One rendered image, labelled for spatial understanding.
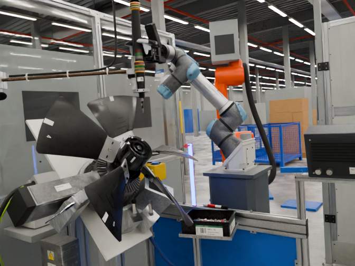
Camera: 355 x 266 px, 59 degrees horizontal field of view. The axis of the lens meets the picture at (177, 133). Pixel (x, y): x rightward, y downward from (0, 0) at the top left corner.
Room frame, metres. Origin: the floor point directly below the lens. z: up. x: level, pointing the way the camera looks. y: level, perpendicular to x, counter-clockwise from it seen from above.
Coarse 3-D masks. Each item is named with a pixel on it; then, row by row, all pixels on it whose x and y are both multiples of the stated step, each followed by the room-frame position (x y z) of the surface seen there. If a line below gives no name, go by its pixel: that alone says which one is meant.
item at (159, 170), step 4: (148, 164) 1.78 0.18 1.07; (156, 164) 1.75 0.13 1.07; (160, 164) 1.76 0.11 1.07; (164, 164) 1.78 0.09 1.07; (152, 168) 1.72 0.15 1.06; (156, 168) 1.72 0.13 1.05; (160, 168) 1.75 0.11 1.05; (164, 168) 1.78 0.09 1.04; (152, 172) 1.72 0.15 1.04; (156, 172) 1.72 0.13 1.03; (160, 172) 1.75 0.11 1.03; (164, 172) 1.78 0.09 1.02; (140, 176) 1.77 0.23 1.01; (160, 176) 1.74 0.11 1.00; (164, 176) 1.78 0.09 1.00
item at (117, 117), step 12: (120, 96) 1.47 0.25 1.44; (132, 96) 1.49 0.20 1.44; (96, 108) 1.41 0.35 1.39; (108, 108) 1.41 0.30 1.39; (120, 108) 1.41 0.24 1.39; (132, 108) 1.42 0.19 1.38; (108, 120) 1.37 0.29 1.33; (120, 120) 1.36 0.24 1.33; (132, 120) 1.36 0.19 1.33; (108, 132) 1.34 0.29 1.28; (120, 132) 1.33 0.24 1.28
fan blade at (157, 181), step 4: (156, 176) 1.20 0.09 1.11; (156, 180) 1.23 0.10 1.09; (160, 180) 1.21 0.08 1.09; (156, 184) 1.27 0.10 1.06; (160, 184) 1.21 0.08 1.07; (160, 188) 1.27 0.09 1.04; (164, 188) 1.17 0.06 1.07; (164, 192) 1.26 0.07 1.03; (168, 192) 1.16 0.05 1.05; (168, 196) 1.27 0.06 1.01; (172, 196) 1.19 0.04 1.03; (172, 200) 1.24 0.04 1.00; (176, 204) 1.14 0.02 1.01; (180, 208) 1.15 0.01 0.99; (180, 212) 1.12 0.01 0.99; (184, 212) 1.19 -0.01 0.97; (184, 216) 1.13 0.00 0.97; (184, 220) 1.10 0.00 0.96; (188, 220) 1.14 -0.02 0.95; (188, 224) 1.10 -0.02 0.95; (192, 224) 1.16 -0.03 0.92
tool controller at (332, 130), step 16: (320, 128) 1.26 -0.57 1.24; (336, 128) 1.22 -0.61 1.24; (352, 128) 1.18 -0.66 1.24; (320, 144) 1.21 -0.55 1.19; (336, 144) 1.18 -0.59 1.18; (352, 144) 1.15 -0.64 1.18; (320, 160) 1.23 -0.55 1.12; (336, 160) 1.20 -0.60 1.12; (352, 160) 1.17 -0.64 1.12; (320, 176) 1.25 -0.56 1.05; (336, 176) 1.22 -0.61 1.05; (352, 176) 1.19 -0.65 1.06
